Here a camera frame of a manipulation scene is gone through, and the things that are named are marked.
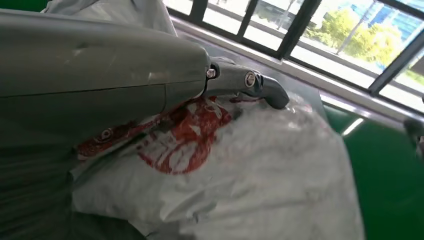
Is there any white window sill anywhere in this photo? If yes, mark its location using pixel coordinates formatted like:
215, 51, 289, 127
167, 14, 424, 125

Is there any black window frame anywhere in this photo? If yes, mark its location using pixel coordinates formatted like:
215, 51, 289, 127
165, 0, 424, 115

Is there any green conveyor belt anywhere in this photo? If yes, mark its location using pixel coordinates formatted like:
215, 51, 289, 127
323, 105, 424, 240

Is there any grey parcel bag red print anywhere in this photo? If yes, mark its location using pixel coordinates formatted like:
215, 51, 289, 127
41, 0, 365, 240

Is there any aluminium conveyor frame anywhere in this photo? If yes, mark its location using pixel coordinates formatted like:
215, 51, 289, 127
319, 94, 410, 132

